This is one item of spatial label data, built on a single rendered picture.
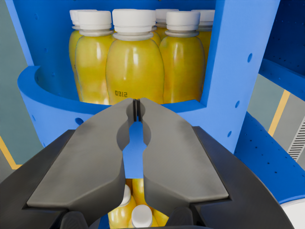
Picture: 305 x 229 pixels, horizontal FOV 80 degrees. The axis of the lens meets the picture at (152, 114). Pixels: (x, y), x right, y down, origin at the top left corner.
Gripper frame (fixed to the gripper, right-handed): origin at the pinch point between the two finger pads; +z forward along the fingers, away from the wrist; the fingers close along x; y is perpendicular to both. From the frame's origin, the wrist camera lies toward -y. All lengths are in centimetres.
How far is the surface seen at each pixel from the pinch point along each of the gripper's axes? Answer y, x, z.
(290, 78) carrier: 11, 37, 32
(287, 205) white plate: 46, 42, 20
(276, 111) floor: 75, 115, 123
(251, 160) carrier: 46, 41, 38
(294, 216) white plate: 51, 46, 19
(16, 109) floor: 68, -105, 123
